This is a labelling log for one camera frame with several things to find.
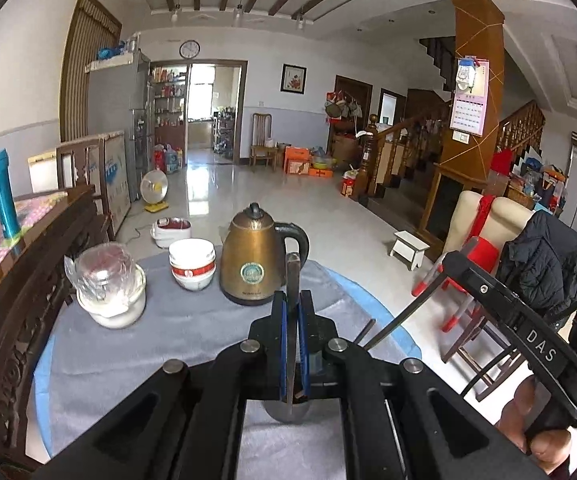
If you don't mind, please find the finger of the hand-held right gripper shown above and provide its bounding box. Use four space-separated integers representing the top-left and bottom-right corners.
441 251 521 327

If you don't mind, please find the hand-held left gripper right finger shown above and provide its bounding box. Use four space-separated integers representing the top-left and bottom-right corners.
299 290 546 480

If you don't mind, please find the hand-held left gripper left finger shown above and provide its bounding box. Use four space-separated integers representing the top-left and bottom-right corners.
31 290 290 480

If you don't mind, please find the dark grey cup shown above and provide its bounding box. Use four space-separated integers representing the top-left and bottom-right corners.
262 399 314 423

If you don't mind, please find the person's right hand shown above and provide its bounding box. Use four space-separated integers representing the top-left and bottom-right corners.
498 375 576 476

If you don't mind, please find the red plastic chair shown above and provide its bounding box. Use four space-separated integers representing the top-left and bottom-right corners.
411 237 501 333

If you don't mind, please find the black jacket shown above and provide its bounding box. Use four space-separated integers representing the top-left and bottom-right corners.
495 210 577 321

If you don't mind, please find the cream backed chair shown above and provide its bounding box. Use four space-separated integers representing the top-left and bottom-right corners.
438 190 539 403

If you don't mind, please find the small white stool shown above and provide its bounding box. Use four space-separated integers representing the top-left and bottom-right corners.
388 230 430 272

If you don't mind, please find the brass electric kettle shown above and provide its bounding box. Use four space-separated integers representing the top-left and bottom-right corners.
218 202 310 307

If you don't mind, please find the grey table cloth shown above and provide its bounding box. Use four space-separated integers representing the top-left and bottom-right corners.
48 252 374 466

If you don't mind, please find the white rice cooker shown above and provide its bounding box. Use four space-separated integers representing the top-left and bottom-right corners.
149 216 192 249

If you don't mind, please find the wooden staircase railing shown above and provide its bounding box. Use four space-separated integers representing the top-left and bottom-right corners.
363 100 546 201

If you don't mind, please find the plain white bowl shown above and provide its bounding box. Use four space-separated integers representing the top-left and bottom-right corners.
76 265 147 330

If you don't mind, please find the orange cardboard box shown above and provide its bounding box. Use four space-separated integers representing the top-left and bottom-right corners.
283 146 314 176

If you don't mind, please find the clear plastic bag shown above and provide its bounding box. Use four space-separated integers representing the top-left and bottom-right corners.
64 241 136 308

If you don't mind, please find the round electric heater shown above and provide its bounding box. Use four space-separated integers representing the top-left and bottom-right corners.
140 170 170 212

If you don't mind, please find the brown wooden chair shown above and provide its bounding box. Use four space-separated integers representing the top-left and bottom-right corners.
250 112 276 168

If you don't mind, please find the brown wooden door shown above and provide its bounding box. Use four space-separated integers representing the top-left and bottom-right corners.
335 75 373 136

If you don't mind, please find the blue table cover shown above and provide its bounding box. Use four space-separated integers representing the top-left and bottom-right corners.
33 262 423 461

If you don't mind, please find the shelf of goods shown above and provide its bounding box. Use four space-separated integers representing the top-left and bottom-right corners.
151 65 189 146

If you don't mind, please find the wooden pillar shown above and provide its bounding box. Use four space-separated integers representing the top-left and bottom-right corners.
421 0 505 256

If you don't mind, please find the carved dark wooden furniture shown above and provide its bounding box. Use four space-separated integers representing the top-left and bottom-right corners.
0 185 114 476

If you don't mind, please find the floral cloth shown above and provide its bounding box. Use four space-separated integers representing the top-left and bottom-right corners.
0 192 69 281

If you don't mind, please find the grey refrigerator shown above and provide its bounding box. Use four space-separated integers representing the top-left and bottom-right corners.
87 50 152 201

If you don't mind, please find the blue thermos flask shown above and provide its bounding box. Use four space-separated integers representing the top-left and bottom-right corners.
0 148 23 241

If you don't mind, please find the striped brown curtain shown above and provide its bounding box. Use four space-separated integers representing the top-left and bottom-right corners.
60 0 122 143

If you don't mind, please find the pink wall calendar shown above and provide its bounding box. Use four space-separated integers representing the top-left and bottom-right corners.
449 57 490 137

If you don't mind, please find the framed wall picture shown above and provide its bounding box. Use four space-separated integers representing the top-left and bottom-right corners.
281 63 306 94

